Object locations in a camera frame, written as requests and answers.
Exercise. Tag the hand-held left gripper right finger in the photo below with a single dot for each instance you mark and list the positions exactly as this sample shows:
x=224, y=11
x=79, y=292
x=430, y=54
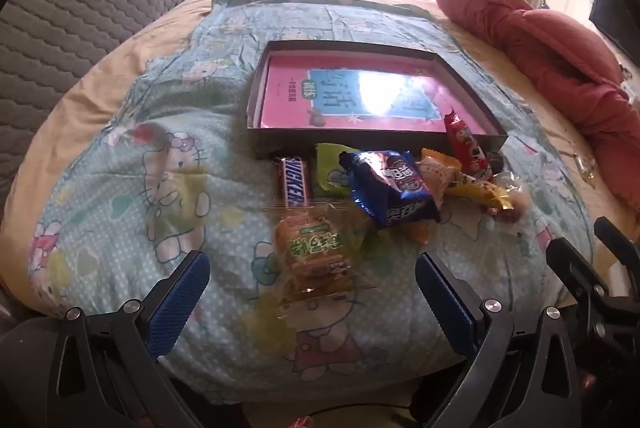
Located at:
x=445, y=303

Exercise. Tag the black television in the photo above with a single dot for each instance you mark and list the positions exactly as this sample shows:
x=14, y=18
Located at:
x=607, y=17

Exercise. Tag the grey quilted headboard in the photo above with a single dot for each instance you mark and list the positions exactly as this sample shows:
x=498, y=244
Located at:
x=75, y=7

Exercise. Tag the blue cookie packet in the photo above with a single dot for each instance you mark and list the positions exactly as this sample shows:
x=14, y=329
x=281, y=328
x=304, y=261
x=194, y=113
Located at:
x=395, y=193

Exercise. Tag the clear cake packet green label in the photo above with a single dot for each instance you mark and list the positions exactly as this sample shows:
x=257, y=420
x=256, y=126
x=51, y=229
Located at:
x=310, y=253

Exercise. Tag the light blue printed blanket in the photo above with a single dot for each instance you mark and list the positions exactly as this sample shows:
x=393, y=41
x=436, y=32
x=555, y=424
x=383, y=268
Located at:
x=125, y=208

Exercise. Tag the beige bed sheet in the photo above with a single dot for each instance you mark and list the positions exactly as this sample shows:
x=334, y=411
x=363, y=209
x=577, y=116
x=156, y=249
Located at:
x=90, y=82

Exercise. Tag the light green waffle packet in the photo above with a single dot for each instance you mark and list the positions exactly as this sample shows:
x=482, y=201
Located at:
x=330, y=173

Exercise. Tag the dark shallow cardboard box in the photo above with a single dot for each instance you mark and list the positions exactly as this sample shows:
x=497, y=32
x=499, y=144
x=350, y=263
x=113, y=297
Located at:
x=350, y=147

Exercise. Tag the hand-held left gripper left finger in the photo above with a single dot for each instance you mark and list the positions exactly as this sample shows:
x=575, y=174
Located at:
x=180, y=303

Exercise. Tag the red cartoon snack packet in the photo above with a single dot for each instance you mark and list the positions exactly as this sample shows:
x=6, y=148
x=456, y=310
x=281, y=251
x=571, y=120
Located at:
x=467, y=147

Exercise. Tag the orange snack packet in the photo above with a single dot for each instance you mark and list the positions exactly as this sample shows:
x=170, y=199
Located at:
x=437, y=178

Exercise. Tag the brown chocolate bar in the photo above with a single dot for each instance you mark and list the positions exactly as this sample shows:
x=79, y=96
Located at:
x=294, y=183

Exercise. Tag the red quilt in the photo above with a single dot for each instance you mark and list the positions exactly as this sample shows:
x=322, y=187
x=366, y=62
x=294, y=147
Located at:
x=550, y=57

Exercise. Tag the clear round pastry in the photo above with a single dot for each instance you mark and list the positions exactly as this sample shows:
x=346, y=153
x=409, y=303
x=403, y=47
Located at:
x=515, y=203

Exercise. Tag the small yellow packet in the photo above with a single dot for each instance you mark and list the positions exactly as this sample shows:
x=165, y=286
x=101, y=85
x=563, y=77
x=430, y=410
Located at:
x=585, y=167

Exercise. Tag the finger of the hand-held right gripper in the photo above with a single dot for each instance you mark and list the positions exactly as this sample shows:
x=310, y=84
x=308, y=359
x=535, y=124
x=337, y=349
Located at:
x=575, y=268
x=617, y=240

